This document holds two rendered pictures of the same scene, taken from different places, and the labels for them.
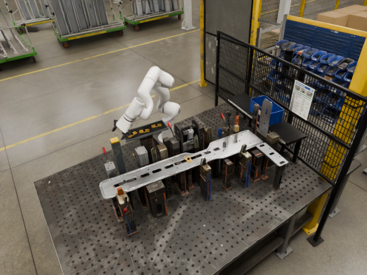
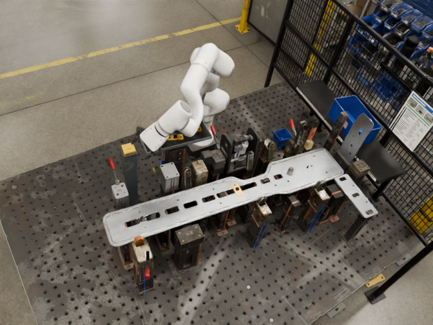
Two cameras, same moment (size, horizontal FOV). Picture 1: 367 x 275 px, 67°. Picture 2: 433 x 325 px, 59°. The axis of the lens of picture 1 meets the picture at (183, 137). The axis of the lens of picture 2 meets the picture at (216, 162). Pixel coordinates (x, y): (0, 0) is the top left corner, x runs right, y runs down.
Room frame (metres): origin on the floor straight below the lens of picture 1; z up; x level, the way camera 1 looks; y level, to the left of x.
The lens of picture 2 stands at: (0.45, 0.31, 2.67)
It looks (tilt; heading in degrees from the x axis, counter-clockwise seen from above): 50 degrees down; 351
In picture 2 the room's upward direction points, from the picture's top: 11 degrees clockwise
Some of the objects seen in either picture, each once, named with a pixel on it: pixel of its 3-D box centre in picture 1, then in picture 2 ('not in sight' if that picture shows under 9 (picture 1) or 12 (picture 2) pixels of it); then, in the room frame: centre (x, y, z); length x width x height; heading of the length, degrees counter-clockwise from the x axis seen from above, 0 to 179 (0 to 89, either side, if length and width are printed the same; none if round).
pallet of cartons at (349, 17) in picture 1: (347, 40); not in sight; (5.53, -3.44, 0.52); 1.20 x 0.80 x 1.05; 119
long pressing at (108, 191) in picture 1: (186, 161); (234, 192); (1.65, -0.01, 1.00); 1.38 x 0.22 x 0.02; 114
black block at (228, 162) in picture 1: (228, 174); (288, 215); (1.62, -0.35, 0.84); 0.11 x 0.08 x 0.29; 24
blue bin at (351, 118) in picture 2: (265, 109); (353, 120); (2.18, -0.78, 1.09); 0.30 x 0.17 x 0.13; 18
